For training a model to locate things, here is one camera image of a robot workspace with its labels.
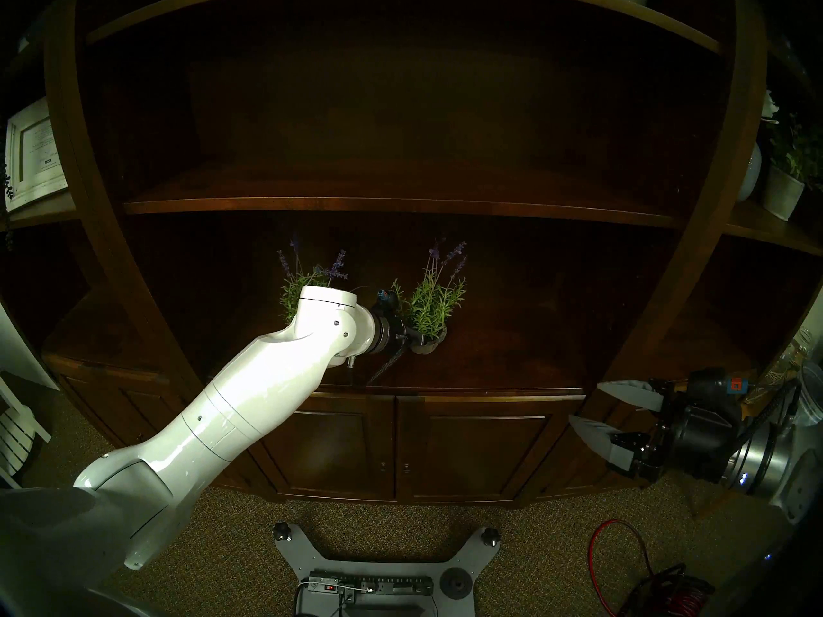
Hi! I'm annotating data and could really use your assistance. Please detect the thin white cable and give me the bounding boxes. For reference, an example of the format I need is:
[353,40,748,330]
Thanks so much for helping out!
[296,577,377,617]

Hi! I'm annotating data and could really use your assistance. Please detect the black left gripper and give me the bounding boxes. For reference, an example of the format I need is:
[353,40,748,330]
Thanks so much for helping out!
[378,288,423,354]

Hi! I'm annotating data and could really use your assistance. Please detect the dark wooden bookcase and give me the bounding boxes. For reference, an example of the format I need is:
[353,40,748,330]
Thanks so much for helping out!
[0,0,823,510]

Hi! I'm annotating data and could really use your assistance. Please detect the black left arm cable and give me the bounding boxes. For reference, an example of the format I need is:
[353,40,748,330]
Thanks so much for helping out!
[347,285,409,386]

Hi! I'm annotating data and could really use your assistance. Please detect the red cable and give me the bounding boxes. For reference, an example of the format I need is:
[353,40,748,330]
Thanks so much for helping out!
[588,519,653,617]

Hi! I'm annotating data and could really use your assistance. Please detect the white framed certificate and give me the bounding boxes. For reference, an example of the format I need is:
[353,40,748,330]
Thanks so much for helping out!
[5,96,68,213]

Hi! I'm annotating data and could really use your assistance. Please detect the black cable bundle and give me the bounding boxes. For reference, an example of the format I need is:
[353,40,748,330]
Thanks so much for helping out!
[620,563,718,617]

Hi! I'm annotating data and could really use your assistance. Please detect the grey power strip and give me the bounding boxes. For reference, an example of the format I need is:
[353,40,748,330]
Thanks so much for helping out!
[307,572,433,596]

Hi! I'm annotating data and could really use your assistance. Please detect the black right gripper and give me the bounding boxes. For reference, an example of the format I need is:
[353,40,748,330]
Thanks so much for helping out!
[569,367,748,483]

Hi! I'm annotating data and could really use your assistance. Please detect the potted fake lavender plant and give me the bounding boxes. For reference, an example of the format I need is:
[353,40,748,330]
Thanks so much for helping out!
[391,238,469,355]
[276,237,351,330]

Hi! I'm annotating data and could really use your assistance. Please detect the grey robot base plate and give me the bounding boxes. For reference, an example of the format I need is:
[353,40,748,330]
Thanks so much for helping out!
[271,521,502,617]

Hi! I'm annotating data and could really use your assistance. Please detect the dark trailing plant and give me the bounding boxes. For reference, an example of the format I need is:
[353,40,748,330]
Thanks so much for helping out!
[0,159,17,250]

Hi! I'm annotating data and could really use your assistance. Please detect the clear glass jar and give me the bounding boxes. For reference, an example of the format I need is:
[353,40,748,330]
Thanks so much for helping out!
[752,326,823,404]

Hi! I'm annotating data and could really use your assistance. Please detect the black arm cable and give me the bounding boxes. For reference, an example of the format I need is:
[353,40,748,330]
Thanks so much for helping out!
[733,377,804,449]
[347,285,409,386]

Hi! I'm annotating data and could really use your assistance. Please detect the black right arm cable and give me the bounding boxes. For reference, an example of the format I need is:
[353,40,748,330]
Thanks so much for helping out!
[733,377,804,449]

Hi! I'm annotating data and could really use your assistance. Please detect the green plant in white pot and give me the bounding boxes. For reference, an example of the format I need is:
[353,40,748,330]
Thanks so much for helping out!
[762,92,823,222]

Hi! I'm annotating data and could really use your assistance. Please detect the small round white vase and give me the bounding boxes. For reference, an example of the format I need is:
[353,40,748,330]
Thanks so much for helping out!
[738,141,764,203]

